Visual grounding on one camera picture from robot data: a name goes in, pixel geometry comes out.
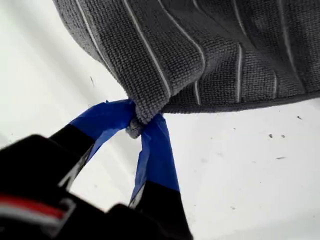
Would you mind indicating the grey striped towel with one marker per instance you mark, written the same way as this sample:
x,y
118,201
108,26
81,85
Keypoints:
x,y
200,37

